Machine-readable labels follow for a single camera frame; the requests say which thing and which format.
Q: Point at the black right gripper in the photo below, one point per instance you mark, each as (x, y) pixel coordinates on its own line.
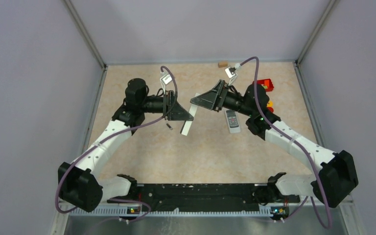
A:
(211, 99)

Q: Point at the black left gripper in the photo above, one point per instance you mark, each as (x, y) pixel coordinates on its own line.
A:
(177, 112)

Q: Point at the long white remote control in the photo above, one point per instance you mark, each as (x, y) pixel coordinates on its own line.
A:
(187, 124)

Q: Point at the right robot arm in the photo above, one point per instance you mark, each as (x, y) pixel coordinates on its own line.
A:
(334, 173)

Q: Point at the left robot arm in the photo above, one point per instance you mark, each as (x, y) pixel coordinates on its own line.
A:
(78, 182)

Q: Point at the small wooden block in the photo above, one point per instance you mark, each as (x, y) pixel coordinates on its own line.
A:
(222, 64)

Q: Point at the red bin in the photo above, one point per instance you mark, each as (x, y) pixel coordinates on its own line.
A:
(266, 84)

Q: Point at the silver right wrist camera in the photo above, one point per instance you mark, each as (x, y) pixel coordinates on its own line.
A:
(231, 73)

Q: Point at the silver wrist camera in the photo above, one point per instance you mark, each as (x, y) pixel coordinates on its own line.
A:
(231, 73)
(165, 79)

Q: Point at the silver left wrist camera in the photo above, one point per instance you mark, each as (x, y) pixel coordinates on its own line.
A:
(165, 79)

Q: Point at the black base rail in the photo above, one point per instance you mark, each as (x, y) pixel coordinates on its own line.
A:
(212, 197)

